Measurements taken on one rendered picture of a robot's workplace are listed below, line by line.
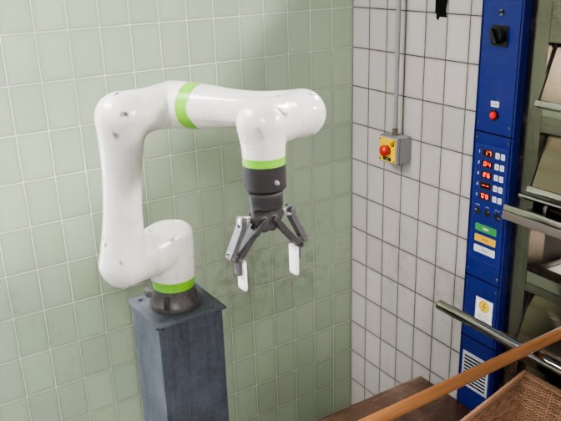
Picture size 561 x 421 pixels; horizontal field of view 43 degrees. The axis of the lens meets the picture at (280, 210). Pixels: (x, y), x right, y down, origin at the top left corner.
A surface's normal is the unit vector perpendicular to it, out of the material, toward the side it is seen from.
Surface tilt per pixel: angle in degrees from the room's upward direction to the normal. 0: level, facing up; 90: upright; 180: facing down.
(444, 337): 90
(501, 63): 90
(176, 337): 90
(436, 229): 90
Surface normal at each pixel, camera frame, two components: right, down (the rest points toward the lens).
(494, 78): -0.84, 0.21
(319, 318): 0.54, 0.27
